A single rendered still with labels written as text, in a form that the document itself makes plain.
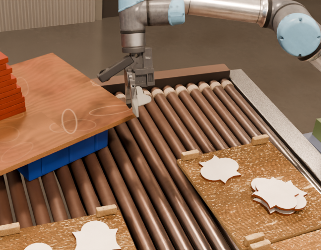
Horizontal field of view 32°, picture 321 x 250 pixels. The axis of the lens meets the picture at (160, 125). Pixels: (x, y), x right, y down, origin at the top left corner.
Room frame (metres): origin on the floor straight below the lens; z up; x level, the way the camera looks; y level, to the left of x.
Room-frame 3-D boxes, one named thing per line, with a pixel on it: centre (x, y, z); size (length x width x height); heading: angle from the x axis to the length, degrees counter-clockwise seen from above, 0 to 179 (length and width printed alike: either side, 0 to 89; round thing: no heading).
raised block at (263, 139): (1.58, -0.34, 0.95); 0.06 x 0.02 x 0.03; 117
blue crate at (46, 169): (1.50, 0.38, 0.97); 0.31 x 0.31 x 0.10; 45
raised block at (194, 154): (1.46, -0.10, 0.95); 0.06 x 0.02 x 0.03; 117
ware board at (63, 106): (1.54, 0.43, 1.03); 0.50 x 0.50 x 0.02; 45
